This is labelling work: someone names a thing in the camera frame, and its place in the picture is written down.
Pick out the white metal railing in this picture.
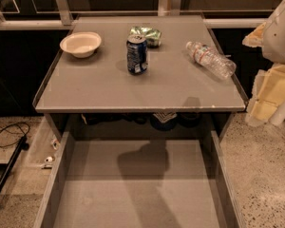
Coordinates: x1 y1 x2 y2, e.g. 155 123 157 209
0 0 282 30

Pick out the white cylindrical post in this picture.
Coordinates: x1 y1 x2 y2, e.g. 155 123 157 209
269 101 285 125

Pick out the white paper bowl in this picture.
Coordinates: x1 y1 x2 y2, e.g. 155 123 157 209
60 32 102 58

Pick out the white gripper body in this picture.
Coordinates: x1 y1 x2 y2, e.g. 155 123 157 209
262 0 285 64

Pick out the blue pepsi can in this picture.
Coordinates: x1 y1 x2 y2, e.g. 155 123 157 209
126 34 148 75

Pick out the open grey top drawer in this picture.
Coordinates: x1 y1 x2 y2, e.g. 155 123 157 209
33 131 246 228

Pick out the black floor stand bar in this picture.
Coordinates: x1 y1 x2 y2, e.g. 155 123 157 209
0 135 29 194

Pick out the grey cabinet with top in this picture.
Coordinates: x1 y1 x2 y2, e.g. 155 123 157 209
33 15 245 122

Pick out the clear plastic water bottle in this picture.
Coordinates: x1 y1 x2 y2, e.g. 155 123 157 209
186 42 237 80

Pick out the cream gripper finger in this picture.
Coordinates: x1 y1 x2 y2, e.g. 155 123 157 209
245 64 285 126
242 23 266 48

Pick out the green crumpled chip bag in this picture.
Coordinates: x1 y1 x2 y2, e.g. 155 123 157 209
130 27 162 48

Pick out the black cable on floor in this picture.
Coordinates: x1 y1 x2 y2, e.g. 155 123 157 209
0 120 31 149

